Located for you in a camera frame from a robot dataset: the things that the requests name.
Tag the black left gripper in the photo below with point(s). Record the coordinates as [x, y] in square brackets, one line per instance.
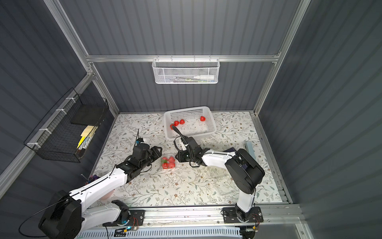
[155, 154]

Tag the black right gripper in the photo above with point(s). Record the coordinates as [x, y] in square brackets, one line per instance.
[182, 154]

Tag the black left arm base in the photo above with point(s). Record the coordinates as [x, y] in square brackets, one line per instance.
[129, 218]

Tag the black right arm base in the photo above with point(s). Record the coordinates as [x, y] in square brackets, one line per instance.
[232, 215]

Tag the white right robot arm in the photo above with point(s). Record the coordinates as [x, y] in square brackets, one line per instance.
[245, 171]

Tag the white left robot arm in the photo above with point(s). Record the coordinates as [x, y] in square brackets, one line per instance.
[70, 213]

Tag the white perforated plastic basket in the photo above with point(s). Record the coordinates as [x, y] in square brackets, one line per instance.
[193, 126]

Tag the pink pen cup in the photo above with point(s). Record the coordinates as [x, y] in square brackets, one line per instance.
[99, 188]

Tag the yellow sticky notes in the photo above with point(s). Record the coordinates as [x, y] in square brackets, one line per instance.
[85, 134]

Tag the white marker in basket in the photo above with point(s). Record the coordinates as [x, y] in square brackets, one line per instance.
[204, 77]

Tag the black wire wall basket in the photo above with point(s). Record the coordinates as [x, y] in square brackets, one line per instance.
[57, 139]

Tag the white wire wall basket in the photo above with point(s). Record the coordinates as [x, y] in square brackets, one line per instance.
[181, 72]

